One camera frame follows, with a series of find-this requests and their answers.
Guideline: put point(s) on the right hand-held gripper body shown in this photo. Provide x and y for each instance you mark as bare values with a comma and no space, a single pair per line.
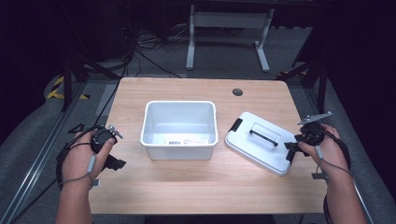
311,134

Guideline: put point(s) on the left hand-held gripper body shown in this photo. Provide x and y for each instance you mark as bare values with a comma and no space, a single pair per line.
101,139

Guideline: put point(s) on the person's right hand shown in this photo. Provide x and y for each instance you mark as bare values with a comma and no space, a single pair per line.
328,152

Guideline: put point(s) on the person's left hand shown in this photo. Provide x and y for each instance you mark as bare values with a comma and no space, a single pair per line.
79,157

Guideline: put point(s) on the black tripod stand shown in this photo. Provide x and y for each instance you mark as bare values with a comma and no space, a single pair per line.
70,77
320,81

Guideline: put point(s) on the yellow and black floor tape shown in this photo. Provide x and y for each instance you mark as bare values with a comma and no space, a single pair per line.
56,91

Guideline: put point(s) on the white plastic storage bin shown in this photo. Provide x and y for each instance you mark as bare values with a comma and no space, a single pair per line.
179,129

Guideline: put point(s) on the aluminium floor rail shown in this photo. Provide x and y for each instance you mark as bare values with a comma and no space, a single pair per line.
34,161
362,202

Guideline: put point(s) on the grey metal desk frame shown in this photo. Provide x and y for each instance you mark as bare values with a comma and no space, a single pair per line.
229,21

